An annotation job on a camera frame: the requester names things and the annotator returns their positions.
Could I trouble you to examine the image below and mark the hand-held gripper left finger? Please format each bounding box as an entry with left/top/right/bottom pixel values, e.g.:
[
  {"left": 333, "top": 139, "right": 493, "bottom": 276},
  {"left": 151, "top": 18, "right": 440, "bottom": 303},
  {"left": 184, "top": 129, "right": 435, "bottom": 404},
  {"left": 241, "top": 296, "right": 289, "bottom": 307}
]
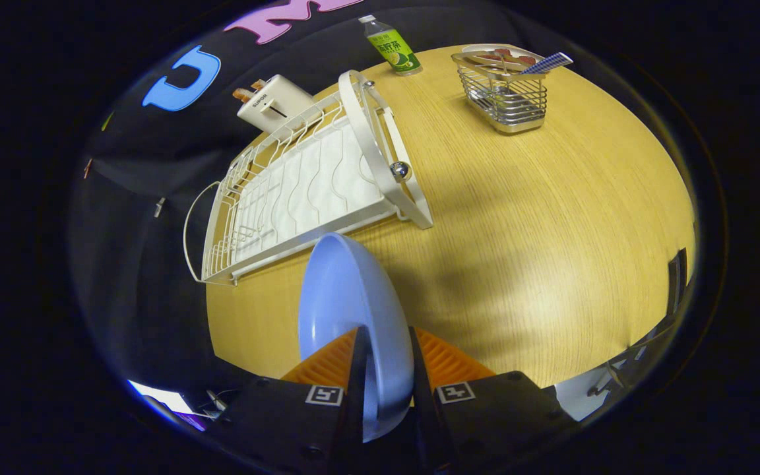
[{"left": 212, "top": 327, "right": 371, "bottom": 475}]

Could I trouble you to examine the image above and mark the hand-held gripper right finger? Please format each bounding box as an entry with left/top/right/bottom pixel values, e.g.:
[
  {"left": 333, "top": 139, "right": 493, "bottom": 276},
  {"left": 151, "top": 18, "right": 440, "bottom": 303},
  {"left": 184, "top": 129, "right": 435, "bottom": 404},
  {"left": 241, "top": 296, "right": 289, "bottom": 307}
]
[{"left": 408, "top": 325, "right": 579, "bottom": 475}]

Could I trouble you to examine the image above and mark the blue plate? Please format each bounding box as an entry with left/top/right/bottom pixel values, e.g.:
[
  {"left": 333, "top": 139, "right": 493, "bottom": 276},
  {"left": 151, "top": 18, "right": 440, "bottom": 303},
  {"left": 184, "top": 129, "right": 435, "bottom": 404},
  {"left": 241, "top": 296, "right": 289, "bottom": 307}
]
[{"left": 298, "top": 232, "right": 415, "bottom": 443}]

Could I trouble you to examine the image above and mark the white wire dish rack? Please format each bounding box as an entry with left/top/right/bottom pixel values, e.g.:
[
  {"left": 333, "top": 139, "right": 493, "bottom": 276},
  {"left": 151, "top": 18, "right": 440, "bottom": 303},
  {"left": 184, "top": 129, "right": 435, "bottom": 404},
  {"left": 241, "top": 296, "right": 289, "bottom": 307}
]
[{"left": 183, "top": 69, "right": 435, "bottom": 286}]

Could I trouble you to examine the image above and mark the metal wire basket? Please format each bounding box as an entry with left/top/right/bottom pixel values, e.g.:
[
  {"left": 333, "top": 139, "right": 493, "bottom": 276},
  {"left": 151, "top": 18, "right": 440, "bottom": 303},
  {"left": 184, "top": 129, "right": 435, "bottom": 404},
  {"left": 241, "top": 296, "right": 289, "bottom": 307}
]
[{"left": 451, "top": 51, "right": 549, "bottom": 135}]

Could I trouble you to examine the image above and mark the metal spoon checkered handle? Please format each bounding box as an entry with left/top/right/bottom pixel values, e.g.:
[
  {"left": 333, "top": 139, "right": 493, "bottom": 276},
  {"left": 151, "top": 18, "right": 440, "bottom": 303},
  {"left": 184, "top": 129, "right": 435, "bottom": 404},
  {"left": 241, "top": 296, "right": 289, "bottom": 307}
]
[{"left": 521, "top": 52, "right": 574, "bottom": 75}]

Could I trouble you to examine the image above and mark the white oval dish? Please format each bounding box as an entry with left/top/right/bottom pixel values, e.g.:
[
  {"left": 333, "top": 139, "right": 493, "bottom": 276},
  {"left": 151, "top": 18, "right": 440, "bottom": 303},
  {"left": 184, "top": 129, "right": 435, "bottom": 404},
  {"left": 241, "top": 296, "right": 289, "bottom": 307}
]
[{"left": 462, "top": 44, "right": 547, "bottom": 75}]

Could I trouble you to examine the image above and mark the computer monitor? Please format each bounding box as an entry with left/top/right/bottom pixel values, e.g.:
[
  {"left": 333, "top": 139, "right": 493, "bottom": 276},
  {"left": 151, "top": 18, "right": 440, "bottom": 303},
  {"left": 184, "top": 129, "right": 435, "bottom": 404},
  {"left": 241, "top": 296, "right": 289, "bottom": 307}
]
[{"left": 128, "top": 379, "right": 208, "bottom": 431}]

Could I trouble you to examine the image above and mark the cream toaster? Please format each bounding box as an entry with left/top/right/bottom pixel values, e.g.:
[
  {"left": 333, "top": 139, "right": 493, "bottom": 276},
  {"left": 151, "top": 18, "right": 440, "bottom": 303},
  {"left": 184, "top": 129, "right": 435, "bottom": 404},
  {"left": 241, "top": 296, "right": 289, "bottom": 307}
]
[{"left": 236, "top": 74, "right": 319, "bottom": 135}]

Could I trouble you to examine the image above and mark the black backdrop cloth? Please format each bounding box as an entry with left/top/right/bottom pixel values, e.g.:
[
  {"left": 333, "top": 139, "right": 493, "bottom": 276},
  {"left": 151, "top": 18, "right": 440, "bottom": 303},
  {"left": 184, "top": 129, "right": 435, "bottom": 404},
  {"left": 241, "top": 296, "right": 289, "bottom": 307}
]
[{"left": 67, "top": 0, "right": 532, "bottom": 400}]

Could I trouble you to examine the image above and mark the green label drink bottle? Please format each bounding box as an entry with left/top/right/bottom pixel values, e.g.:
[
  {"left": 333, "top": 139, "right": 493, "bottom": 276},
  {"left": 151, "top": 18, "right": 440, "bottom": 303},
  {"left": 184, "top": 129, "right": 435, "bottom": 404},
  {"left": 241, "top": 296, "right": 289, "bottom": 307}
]
[{"left": 358, "top": 15, "right": 423, "bottom": 77}]

